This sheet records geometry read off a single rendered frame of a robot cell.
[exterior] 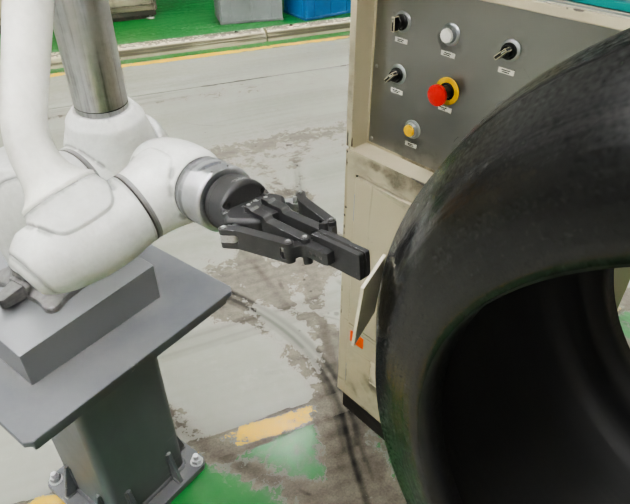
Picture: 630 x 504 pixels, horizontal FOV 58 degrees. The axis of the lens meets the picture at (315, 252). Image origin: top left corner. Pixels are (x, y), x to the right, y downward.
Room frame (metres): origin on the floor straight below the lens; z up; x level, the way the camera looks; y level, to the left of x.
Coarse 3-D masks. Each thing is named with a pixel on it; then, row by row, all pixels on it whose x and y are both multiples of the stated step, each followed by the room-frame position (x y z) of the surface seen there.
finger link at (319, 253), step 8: (312, 240) 0.49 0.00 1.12; (296, 248) 0.48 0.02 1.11; (304, 248) 0.48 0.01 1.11; (312, 248) 0.47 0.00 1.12; (320, 248) 0.47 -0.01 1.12; (328, 248) 0.47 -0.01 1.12; (288, 256) 0.47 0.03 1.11; (296, 256) 0.47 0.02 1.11; (304, 256) 0.48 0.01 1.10; (312, 256) 0.47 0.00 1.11; (320, 256) 0.46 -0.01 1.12; (328, 256) 0.46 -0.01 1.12; (328, 264) 0.45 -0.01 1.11
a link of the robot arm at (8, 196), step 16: (0, 160) 0.87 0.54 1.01; (0, 176) 0.84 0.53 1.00; (16, 176) 0.84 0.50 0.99; (0, 192) 0.83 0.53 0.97; (16, 192) 0.83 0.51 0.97; (0, 208) 0.82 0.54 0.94; (16, 208) 0.82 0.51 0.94; (0, 224) 0.82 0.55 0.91; (16, 224) 0.81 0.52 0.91; (0, 240) 0.82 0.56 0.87; (16, 272) 0.83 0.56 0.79
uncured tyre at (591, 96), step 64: (576, 64) 0.26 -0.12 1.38; (512, 128) 0.26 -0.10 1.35; (576, 128) 0.22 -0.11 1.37; (448, 192) 0.27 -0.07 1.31; (512, 192) 0.23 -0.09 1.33; (576, 192) 0.20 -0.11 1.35; (448, 256) 0.24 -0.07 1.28; (512, 256) 0.22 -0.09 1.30; (576, 256) 0.19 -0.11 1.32; (384, 320) 0.28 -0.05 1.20; (448, 320) 0.23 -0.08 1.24; (512, 320) 0.42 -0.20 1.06; (576, 320) 0.42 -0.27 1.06; (384, 384) 0.27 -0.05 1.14; (448, 384) 0.34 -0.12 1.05; (512, 384) 0.38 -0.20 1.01; (576, 384) 0.39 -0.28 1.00; (448, 448) 0.31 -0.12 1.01; (512, 448) 0.33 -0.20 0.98; (576, 448) 0.35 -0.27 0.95
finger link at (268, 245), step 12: (228, 228) 0.52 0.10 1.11; (240, 228) 0.52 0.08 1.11; (240, 240) 0.51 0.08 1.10; (252, 240) 0.50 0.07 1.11; (264, 240) 0.49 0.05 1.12; (276, 240) 0.48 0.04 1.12; (288, 240) 0.48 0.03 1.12; (252, 252) 0.50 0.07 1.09; (264, 252) 0.49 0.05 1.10; (276, 252) 0.48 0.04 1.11; (288, 252) 0.47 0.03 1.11
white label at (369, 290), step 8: (384, 256) 0.32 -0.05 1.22; (376, 264) 0.31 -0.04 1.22; (376, 272) 0.31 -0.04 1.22; (368, 280) 0.29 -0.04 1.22; (376, 280) 0.31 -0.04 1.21; (360, 288) 0.29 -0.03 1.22; (368, 288) 0.30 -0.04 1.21; (376, 288) 0.31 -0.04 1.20; (360, 296) 0.29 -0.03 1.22; (368, 296) 0.30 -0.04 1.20; (376, 296) 0.32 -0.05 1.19; (360, 304) 0.29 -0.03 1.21; (368, 304) 0.30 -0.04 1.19; (360, 312) 0.29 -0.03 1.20; (368, 312) 0.31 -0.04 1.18; (360, 320) 0.29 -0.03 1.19; (368, 320) 0.31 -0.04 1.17; (360, 328) 0.30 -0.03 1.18; (352, 336) 0.29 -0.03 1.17; (352, 344) 0.29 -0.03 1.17
